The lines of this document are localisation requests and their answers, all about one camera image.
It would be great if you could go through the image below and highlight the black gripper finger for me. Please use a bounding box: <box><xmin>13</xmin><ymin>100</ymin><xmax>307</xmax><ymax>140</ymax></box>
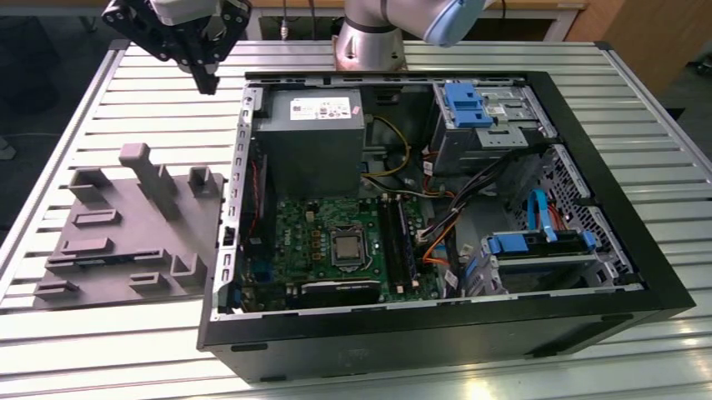
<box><xmin>205</xmin><ymin>0</ymin><xmax>252</xmax><ymax>96</ymax></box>
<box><xmin>101</xmin><ymin>0</ymin><xmax>208</xmax><ymax>96</ymax></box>

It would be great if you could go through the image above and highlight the black RAM slot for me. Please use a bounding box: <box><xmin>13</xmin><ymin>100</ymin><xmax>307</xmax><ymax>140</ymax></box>
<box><xmin>376</xmin><ymin>196</ymin><xmax>402</xmax><ymax>293</ymax></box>

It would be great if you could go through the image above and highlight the black office chair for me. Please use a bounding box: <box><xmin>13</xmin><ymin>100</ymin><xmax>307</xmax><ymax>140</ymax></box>
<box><xmin>0</xmin><ymin>16</ymin><xmax>62</xmax><ymax>114</ymax></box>

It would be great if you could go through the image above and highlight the grey power supply unit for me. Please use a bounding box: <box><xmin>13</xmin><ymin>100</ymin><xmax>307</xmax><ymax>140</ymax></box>
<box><xmin>252</xmin><ymin>85</ymin><xmax>368</xmax><ymax>197</ymax></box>

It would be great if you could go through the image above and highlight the blue plastic drive latch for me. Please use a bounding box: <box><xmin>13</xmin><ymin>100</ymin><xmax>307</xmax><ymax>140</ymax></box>
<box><xmin>443</xmin><ymin>82</ymin><xmax>495</xmax><ymax>129</ymax></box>

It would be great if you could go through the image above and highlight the green motherboard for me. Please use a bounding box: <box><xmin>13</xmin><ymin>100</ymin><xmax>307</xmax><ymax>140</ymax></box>
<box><xmin>237</xmin><ymin>195</ymin><xmax>446</xmax><ymax>312</ymax></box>

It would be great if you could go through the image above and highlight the grey parts rack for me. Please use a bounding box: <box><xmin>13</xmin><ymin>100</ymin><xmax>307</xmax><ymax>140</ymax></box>
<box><xmin>30</xmin><ymin>142</ymin><xmax>229</xmax><ymax>312</ymax></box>

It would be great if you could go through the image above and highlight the grey metal drive cage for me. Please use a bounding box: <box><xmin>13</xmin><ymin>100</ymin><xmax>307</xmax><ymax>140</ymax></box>
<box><xmin>430</xmin><ymin>81</ymin><xmax>557</xmax><ymax>176</ymax></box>

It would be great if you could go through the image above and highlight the white framed desk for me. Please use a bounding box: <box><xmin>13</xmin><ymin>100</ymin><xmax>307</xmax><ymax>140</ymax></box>
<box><xmin>241</xmin><ymin>0</ymin><xmax>590</xmax><ymax>43</ymax></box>

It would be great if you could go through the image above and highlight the CPU socket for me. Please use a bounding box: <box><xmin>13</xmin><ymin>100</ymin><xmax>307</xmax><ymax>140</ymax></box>
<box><xmin>327</xmin><ymin>224</ymin><xmax>372</xmax><ymax>273</ymax></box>

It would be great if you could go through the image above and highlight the black graphics card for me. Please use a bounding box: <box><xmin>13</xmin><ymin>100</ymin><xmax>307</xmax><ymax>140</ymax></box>
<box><xmin>299</xmin><ymin>279</ymin><xmax>382</xmax><ymax>309</ymax></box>

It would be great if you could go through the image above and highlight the blue carrier hard disk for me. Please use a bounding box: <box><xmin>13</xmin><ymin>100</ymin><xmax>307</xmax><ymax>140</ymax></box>
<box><xmin>480</xmin><ymin>231</ymin><xmax>599</xmax><ymax>262</ymax></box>

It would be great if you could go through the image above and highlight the wooden cabinet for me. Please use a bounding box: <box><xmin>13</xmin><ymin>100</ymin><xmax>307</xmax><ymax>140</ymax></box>
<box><xmin>566</xmin><ymin>0</ymin><xmax>712</xmax><ymax>97</ymax></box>

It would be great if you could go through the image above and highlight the black PC case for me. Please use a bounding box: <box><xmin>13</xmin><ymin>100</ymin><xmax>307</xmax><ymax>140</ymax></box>
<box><xmin>195</xmin><ymin>70</ymin><xmax>695</xmax><ymax>383</ymax></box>

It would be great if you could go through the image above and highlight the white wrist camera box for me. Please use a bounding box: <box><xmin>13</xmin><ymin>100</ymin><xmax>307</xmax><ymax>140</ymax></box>
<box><xmin>152</xmin><ymin>0</ymin><xmax>216</xmax><ymax>27</ymax></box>

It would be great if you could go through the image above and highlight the yellow wire bundle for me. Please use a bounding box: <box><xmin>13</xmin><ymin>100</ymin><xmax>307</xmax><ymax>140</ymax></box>
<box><xmin>360</xmin><ymin>115</ymin><xmax>412</xmax><ymax>181</ymax></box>

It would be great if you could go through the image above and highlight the black cable bundle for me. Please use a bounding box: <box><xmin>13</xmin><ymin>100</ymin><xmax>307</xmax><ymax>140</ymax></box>
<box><xmin>414</xmin><ymin>143</ymin><xmax>551</xmax><ymax>245</ymax></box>

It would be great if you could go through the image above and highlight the orange wire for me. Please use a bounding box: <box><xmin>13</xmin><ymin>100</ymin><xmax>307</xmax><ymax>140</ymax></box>
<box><xmin>420</xmin><ymin>207</ymin><xmax>463</xmax><ymax>266</ymax></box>

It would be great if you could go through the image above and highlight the blue flat data wire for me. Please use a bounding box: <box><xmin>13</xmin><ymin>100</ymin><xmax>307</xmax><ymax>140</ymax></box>
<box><xmin>530</xmin><ymin>189</ymin><xmax>559</xmax><ymax>243</ymax></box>

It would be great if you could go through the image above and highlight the blue plastic bracket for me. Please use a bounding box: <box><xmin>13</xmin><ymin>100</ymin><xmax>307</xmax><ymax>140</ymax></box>
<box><xmin>460</xmin><ymin>249</ymin><xmax>490</xmax><ymax>293</ymax></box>

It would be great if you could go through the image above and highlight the red data wire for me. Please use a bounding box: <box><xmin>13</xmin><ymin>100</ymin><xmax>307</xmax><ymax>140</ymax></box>
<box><xmin>547</xmin><ymin>202</ymin><xmax>569</xmax><ymax>234</ymax></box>

